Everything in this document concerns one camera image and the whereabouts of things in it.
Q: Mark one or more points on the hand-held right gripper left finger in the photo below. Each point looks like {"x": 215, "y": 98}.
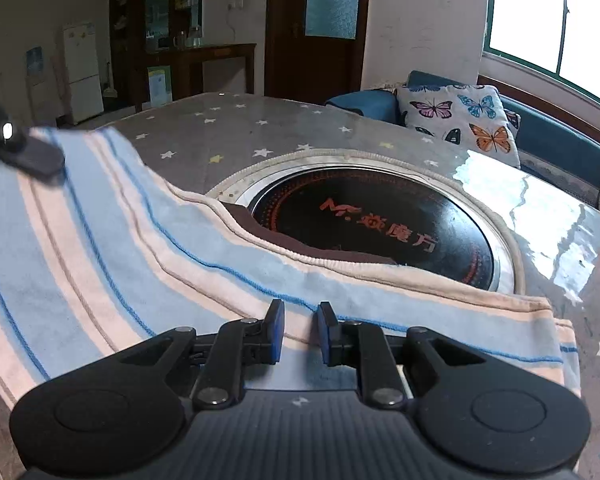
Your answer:
{"x": 276, "y": 332}

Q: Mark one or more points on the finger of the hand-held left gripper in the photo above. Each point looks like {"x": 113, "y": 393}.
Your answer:
{"x": 37, "y": 157}

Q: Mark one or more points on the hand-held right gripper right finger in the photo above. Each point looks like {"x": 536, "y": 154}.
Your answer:
{"x": 325, "y": 332}

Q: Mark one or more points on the blue and cream striped towel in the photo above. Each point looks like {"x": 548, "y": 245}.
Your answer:
{"x": 130, "y": 240}

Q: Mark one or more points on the white refrigerator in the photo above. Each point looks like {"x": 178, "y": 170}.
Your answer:
{"x": 82, "y": 72}

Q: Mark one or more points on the round black induction cooker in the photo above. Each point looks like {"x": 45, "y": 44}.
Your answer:
{"x": 380, "y": 220}

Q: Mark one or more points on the green white box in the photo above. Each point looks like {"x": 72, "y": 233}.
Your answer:
{"x": 159, "y": 85}

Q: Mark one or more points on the dark wooden display cabinet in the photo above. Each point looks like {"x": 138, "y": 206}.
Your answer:
{"x": 130, "y": 20}

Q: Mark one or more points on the grey star print tablecloth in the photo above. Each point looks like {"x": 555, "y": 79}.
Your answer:
{"x": 205, "y": 125}

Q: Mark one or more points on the dark wooden side table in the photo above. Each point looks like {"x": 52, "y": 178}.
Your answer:
{"x": 215, "y": 52}

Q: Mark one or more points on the blue sofa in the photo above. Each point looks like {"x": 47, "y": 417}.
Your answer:
{"x": 370, "y": 105}

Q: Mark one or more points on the butterfly print pillow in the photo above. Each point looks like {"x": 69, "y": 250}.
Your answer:
{"x": 455, "y": 120}

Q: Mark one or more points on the dark wooden door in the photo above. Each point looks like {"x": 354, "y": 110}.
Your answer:
{"x": 285, "y": 35}

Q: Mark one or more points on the green framed window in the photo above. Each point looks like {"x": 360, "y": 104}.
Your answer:
{"x": 530, "y": 10}

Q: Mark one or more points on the white wall socket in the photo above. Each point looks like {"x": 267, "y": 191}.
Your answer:
{"x": 236, "y": 4}

